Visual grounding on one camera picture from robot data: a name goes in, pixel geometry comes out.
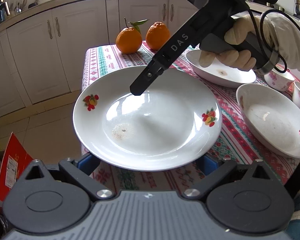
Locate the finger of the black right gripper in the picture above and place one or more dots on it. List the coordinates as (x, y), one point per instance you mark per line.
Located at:
(162, 60)

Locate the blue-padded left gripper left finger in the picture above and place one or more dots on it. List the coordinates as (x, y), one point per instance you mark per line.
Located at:
(77, 172)

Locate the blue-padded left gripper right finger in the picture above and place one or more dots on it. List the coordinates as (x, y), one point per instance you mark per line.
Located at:
(216, 172)

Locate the white plate with fruit print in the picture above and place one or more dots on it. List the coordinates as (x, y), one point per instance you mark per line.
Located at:
(173, 123)

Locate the white deep plate fruit print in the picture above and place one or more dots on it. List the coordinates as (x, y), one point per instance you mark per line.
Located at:
(271, 117)

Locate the white kitchen cabinets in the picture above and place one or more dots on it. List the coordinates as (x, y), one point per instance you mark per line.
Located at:
(42, 56)

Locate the gloved right hand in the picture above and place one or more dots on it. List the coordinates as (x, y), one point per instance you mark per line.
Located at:
(247, 44)

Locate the bumpy orange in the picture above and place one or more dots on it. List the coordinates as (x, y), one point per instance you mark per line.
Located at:
(157, 35)

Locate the striped patterned tablecloth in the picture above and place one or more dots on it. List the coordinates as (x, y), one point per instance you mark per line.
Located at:
(235, 141)

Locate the orange with green leaf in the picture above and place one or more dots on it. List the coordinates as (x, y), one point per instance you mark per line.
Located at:
(129, 39)

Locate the red cardboard box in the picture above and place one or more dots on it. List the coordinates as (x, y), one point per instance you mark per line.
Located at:
(14, 162)

